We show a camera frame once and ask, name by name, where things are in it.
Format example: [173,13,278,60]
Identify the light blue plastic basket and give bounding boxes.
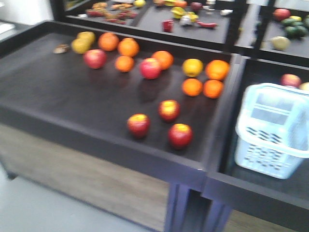
[235,83,309,179]

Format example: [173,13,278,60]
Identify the red yellow apple middle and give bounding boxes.
[158,100,180,122]

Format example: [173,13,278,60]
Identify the red yellow apple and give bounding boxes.
[158,100,180,122]
[126,114,150,139]
[168,123,193,150]

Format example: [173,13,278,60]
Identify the red yellow apple front left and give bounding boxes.
[126,114,150,139]

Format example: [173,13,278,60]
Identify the black wooden left produce table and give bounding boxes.
[0,21,240,232]

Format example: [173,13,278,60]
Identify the red yellow apple front right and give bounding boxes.
[168,123,193,150]

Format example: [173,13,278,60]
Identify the small orange front left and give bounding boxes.
[182,78,203,97]

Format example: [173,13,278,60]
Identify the small orange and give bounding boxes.
[182,78,203,97]
[114,56,135,73]
[203,80,224,99]

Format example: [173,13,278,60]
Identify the pink red apple centre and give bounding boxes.
[139,58,161,80]

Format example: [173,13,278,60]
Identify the pink red apple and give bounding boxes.
[83,49,107,69]
[139,58,161,80]

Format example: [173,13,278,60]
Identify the large orange centre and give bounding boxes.
[151,50,174,71]

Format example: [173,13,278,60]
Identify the large orange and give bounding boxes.
[205,59,230,81]
[151,50,174,71]

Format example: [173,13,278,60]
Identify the small orange left centre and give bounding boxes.
[114,56,135,73]

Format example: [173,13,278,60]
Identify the yellow orange round fruit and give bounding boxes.
[182,58,203,78]

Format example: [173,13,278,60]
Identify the small orange front right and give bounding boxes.
[203,80,224,99]

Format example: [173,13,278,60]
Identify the large orange right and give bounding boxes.
[205,59,230,81]

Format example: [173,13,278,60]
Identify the pink red apple left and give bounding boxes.
[83,49,107,69]

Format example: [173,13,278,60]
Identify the yellow round fruit left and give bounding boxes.
[71,38,91,54]

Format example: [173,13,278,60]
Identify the red chili pepper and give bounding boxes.
[197,21,218,29]

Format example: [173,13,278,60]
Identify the black upper display shelf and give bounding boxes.
[50,0,309,66]

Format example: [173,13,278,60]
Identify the black right produce table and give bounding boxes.
[202,57,309,232]

